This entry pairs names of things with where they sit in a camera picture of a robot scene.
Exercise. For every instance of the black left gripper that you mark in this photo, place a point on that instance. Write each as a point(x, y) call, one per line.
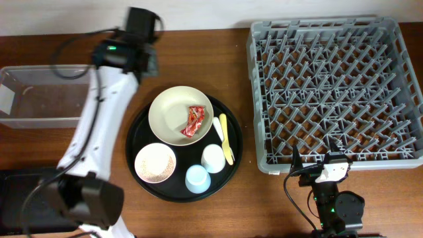
point(145, 66)

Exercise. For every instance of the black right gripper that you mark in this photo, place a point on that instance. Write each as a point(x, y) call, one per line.
point(308, 178)

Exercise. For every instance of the red snack wrapper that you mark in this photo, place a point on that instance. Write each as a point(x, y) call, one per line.
point(196, 115)

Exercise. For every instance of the pink small bowl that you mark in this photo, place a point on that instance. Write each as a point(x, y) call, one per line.
point(155, 163)

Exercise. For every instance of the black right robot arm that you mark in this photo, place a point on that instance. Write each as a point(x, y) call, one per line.
point(340, 213)

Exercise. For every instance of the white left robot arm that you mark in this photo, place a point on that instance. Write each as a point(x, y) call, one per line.
point(80, 191)

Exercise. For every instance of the grey dishwasher rack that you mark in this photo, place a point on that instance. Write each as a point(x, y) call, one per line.
point(344, 81)

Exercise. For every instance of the clear plastic waste bin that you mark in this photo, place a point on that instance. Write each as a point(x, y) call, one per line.
point(33, 97)

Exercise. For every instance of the cream plate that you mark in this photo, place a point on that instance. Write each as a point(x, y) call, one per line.
point(169, 111)

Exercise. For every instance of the yellow plastic fork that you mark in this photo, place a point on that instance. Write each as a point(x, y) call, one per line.
point(225, 144)

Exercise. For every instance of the white cup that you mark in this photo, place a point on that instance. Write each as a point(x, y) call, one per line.
point(213, 159)

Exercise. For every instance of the white plastic utensil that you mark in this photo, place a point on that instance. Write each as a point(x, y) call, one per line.
point(218, 128)

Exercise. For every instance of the light blue cup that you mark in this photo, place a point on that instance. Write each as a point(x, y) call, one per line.
point(197, 179)

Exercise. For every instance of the black round tray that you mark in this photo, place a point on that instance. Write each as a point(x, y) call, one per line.
point(174, 188)

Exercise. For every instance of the black tray bin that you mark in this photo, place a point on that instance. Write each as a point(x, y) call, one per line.
point(16, 185)

